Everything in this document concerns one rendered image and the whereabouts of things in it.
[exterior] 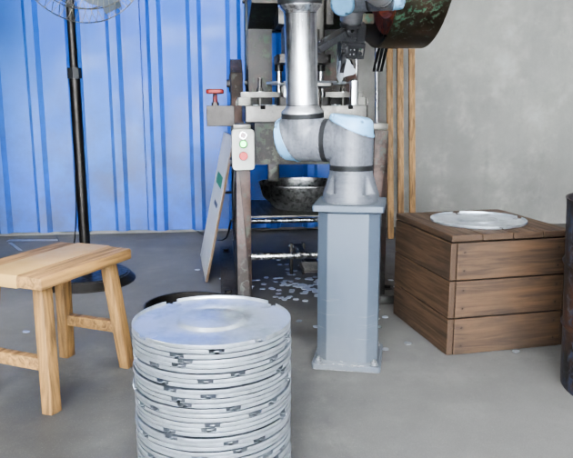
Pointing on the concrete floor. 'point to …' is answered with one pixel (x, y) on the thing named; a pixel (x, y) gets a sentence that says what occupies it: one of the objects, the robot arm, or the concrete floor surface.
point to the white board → (216, 204)
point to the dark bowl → (176, 297)
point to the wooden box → (479, 283)
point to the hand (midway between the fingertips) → (337, 79)
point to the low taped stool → (23, 276)
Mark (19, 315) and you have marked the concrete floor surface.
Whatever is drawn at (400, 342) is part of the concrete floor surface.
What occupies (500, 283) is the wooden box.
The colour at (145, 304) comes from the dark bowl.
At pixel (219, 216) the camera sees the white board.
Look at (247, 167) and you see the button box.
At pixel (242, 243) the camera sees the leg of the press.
